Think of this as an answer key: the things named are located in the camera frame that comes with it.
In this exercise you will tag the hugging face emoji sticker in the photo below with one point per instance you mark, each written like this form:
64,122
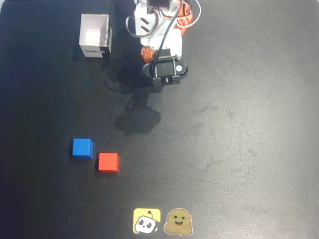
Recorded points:
178,221

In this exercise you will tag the yellow robot sticker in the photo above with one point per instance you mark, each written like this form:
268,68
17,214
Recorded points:
147,222

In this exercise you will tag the black gripper camera mount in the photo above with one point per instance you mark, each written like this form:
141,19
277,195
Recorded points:
165,68

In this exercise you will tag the red cube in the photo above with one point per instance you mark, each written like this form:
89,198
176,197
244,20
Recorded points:
107,161

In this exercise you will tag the black table mat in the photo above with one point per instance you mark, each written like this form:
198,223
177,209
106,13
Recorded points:
249,124

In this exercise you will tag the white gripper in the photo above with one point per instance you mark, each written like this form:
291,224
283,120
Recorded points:
172,46

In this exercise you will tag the white cardboard box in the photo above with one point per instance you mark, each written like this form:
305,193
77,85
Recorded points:
93,35

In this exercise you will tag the blue cube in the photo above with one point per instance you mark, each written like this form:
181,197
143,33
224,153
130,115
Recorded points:
82,148

